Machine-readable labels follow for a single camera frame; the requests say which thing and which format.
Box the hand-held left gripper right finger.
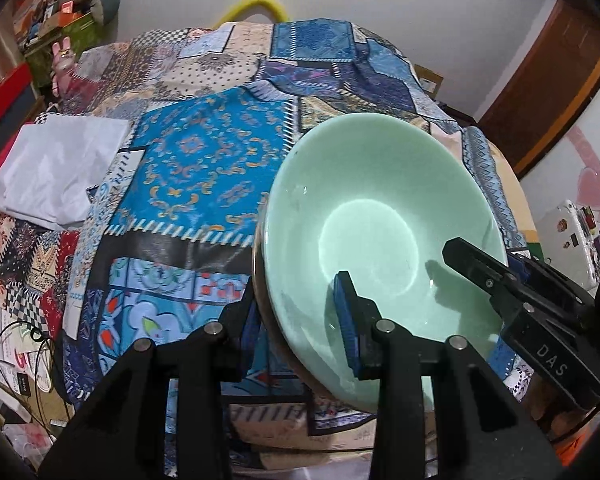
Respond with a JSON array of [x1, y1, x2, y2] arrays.
[[332, 271, 566, 480]]

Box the wooden door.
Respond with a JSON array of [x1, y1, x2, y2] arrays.
[[480, 0, 600, 177]]

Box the green bowl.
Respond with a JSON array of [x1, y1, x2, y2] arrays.
[[257, 114, 508, 413]]

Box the pile of assorted clutter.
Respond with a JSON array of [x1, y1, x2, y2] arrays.
[[12, 0, 88, 51]]

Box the orange cloth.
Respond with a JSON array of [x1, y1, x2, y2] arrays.
[[550, 425, 600, 466]]

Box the person's right hand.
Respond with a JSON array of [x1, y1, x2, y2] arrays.
[[522, 372, 600, 443]]

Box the pink wall sticker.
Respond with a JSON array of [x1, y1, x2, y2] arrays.
[[565, 125, 600, 222]]

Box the pink bunny toy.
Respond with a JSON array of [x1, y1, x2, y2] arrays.
[[50, 37, 79, 96]]

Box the black cables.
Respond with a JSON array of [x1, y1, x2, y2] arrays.
[[0, 320, 81, 431]]

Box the white folded cloth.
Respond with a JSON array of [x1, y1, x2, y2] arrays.
[[0, 112, 134, 233]]

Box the red box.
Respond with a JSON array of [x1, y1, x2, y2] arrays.
[[0, 65, 34, 133]]

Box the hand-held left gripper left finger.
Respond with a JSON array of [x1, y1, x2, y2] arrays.
[[40, 285, 261, 480]]

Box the yellow foam noodle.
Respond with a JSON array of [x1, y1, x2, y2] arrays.
[[214, 0, 288, 28]]

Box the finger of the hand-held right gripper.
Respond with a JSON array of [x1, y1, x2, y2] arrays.
[[442, 237, 536, 322], [507, 251, 588, 306]]

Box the cardboard box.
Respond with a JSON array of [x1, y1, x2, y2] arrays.
[[412, 62, 445, 99]]

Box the green storage box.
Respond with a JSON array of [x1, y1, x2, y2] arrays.
[[22, 12, 103, 87]]

